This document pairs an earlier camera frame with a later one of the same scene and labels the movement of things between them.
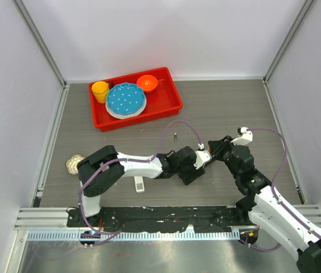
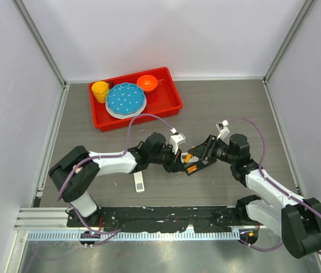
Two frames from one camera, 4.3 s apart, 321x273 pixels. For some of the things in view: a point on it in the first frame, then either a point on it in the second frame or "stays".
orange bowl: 148,82 stays
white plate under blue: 128,116 stays
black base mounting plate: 177,220 stays
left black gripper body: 187,177 to 169,158
